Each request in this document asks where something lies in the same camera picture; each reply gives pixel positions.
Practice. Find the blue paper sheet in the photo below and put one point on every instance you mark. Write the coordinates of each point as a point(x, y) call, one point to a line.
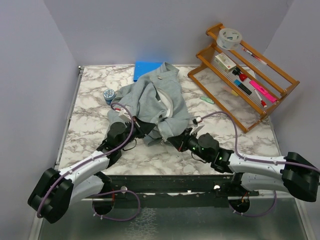
point(143, 67)

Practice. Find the red white marker pen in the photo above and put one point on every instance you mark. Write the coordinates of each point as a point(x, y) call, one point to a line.
point(260, 99)

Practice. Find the aluminium frame rail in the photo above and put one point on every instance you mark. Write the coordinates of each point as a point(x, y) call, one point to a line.
point(267, 216)

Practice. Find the blue black highlighter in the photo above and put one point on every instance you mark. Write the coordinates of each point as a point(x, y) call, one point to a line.
point(242, 87)

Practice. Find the wooden two-tier rack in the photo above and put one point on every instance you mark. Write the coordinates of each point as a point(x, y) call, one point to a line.
point(245, 110)

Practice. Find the white green small box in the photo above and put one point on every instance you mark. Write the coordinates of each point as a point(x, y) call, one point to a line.
point(225, 63)

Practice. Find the clear tape roll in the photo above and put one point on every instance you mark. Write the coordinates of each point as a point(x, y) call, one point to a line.
point(229, 39)

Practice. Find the blue patterned round container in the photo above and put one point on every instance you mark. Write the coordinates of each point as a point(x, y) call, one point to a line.
point(109, 95)

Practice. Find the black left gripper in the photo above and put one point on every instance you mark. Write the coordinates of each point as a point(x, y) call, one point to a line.
point(143, 127)

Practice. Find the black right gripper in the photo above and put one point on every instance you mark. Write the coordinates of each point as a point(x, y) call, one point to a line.
point(180, 141)

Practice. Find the grey zip-up jacket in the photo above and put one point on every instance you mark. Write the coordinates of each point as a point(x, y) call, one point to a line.
point(157, 98)

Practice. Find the red pen on top shelf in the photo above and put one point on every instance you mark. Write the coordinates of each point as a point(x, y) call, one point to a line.
point(254, 56)

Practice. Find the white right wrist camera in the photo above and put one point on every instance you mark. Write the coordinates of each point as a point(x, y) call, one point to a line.
point(197, 125)

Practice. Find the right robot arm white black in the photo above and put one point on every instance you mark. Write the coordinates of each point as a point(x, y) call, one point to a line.
point(291, 174)

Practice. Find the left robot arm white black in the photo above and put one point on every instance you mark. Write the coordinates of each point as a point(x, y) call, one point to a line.
point(56, 190)

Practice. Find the yellow highlighter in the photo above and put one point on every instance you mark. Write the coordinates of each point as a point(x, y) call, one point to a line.
point(234, 93)

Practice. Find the pink highlighter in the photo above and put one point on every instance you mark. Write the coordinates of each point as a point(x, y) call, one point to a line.
point(263, 91)

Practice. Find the mint green eraser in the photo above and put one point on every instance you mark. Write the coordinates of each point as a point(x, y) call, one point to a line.
point(207, 100)

